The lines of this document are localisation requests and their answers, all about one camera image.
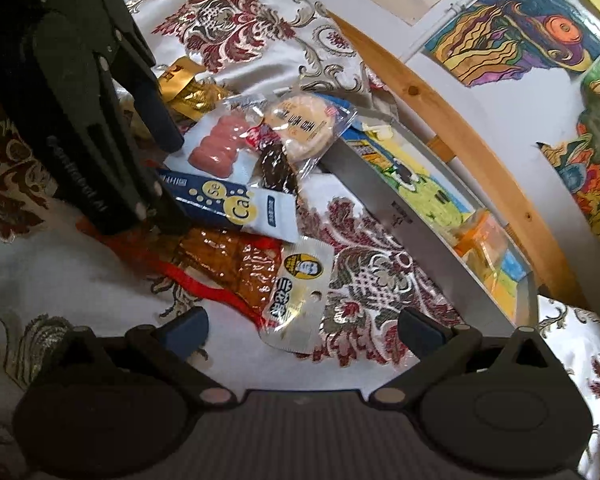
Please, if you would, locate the round pastry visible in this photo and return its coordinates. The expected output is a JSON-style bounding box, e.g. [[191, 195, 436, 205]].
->
[[257, 91, 358, 180]]

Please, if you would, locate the gold foil snack packet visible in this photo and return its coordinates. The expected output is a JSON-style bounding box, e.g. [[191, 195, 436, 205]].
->
[[158, 56, 232, 122]]

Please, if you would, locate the red snack wrapper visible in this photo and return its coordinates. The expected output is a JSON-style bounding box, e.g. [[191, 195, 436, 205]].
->
[[76, 218, 262, 328]]

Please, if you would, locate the metal tray with cartoon print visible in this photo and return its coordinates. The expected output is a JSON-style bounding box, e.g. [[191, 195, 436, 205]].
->
[[321, 108, 539, 336]]

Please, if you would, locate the pink sausage snack pack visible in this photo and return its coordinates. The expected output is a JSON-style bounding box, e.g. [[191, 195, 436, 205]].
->
[[164, 101, 263, 184]]

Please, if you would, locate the orange wrapped bread pack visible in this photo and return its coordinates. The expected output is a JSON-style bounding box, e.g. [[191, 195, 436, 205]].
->
[[451, 209, 508, 283]]

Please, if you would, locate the brown tofu snack packet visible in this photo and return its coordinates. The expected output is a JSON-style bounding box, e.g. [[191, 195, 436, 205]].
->
[[178, 229, 335, 354]]

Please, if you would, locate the blue white calcium packet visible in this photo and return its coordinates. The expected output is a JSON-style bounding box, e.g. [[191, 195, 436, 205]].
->
[[156, 168, 300, 243]]

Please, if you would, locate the dark dried snack packet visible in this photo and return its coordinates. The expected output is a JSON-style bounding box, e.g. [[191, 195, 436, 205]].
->
[[251, 140, 299, 195]]

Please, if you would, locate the flower colourful drawing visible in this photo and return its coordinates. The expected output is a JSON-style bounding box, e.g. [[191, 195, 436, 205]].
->
[[538, 58, 600, 238]]

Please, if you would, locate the swirly orange blue drawing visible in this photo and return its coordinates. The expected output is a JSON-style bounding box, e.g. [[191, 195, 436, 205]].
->
[[424, 0, 600, 88]]

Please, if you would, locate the wooden bed rail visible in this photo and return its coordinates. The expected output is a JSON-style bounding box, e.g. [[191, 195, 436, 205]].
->
[[332, 15, 588, 309]]

